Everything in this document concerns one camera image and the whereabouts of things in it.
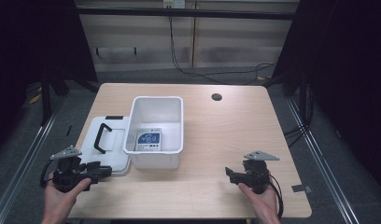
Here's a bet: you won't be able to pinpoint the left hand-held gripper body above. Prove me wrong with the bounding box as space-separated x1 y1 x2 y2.
49 145 93 193

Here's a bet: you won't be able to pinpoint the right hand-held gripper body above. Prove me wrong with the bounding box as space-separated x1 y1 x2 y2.
240 150 281 195

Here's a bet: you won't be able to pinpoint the white lid with black handle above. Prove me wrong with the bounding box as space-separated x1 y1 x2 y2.
78 115 133 177

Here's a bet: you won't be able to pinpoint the person's left hand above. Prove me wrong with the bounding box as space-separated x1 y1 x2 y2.
41 177 92 224

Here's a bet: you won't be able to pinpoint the person's right hand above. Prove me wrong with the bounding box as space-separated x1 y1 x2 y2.
237 182 282 224

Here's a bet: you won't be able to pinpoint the grey tape piece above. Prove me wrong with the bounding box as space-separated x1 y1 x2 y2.
290 184 314 194

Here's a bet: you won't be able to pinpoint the blue and white packet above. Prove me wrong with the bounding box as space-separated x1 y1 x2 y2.
134 127 163 153

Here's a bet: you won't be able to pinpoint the black metal stand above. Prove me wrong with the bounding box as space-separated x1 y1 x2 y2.
39 69 53 127

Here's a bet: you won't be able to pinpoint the white plastic storage box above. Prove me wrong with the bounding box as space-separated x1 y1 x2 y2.
122 95 185 171

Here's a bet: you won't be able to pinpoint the yellow tape piece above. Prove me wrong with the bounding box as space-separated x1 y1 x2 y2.
28 92 43 105

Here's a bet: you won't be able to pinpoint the black curtain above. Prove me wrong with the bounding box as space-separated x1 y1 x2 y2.
0 0 99 157
271 0 381 190

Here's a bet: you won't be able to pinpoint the black horizontal bar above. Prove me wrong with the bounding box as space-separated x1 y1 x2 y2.
76 7 301 21

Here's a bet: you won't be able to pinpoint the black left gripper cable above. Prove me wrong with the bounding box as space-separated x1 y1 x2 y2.
39 159 57 189

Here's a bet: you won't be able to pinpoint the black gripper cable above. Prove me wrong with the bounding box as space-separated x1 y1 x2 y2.
39 159 57 189
267 173 285 219

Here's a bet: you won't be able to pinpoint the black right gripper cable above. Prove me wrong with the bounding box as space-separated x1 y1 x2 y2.
267 173 285 219

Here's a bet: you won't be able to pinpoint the metal floor rail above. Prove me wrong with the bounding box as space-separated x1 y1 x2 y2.
0 101 67 224
286 98 361 224

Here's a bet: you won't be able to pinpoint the black floor cables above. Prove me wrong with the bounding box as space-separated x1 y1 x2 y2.
283 123 312 149

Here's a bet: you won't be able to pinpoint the black wall cable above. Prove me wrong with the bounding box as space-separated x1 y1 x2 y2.
167 14 277 86

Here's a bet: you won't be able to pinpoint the white wall socket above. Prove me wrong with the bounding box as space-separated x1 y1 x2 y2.
162 0 187 9

